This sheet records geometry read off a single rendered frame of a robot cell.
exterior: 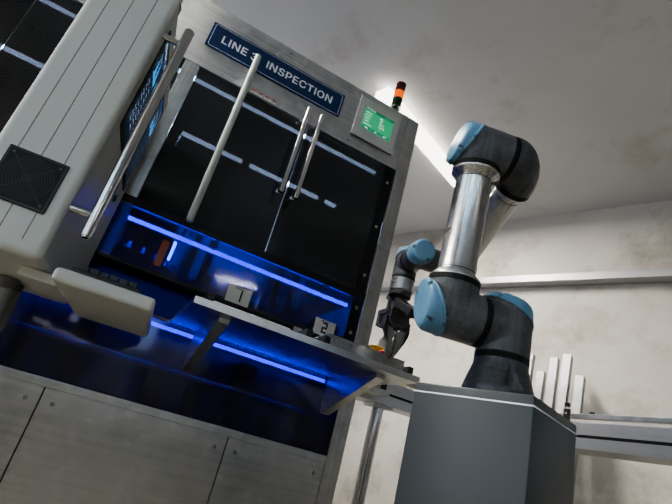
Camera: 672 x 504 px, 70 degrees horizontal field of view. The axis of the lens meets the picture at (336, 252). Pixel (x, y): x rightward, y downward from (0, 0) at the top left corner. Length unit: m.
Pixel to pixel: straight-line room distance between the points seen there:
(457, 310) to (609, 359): 3.15
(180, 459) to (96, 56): 1.14
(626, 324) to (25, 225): 3.86
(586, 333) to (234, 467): 3.15
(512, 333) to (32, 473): 1.29
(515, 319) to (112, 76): 1.05
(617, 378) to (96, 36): 3.75
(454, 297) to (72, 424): 1.12
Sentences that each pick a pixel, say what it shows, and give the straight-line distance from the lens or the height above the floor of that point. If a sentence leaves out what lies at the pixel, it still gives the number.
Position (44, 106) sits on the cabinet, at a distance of 1.23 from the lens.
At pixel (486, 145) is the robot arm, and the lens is 1.21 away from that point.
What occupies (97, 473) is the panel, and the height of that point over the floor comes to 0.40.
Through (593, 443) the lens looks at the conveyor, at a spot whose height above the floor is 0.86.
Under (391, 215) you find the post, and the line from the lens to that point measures 2.06.
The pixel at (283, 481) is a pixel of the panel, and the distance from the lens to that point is 1.75.
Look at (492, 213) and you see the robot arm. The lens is 1.35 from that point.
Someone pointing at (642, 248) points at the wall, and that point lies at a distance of 4.44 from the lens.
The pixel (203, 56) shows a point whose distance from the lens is 2.05.
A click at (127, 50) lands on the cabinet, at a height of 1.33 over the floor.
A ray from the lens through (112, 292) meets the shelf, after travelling 1.07.
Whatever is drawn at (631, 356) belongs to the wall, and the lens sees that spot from 4.12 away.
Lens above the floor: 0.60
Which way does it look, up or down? 23 degrees up
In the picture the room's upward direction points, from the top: 16 degrees clockwise
